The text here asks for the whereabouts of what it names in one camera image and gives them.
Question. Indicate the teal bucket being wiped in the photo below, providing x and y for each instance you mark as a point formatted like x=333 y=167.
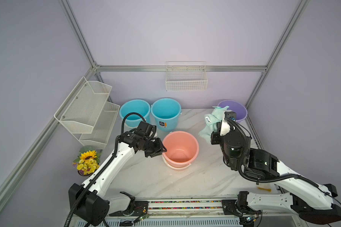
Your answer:
x=135 y=106

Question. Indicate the purple plastic bucket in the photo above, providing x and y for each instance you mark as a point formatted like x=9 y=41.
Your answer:
x=238 y=108

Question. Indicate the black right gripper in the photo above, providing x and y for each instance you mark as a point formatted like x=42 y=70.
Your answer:
x=216 y=136

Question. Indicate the sunflower bouquet in vase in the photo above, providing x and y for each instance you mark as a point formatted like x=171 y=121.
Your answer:
x=87 y=161

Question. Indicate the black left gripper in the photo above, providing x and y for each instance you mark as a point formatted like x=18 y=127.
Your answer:
x=158 y=150

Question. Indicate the pink plastic bucket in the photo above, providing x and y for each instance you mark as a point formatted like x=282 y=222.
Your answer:
x=182 y=149

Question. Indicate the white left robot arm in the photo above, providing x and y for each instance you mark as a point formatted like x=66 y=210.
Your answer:
x=89 y=200

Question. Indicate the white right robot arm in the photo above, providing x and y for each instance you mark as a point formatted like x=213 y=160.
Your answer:
x=312 y=202

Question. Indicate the teal bucket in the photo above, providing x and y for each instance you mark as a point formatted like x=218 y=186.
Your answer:
x=166 y=112

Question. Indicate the mint green microfibre cloth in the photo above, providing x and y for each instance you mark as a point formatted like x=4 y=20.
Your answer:
x=211 y=121

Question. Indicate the white wire wall basket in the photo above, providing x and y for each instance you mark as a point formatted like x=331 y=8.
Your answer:
x=182 y=76

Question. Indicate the white two-tier mesh shelf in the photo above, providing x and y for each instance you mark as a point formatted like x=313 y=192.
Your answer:
x=87 y=114

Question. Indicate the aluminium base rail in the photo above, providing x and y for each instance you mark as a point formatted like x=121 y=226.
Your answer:
x=185 y=213

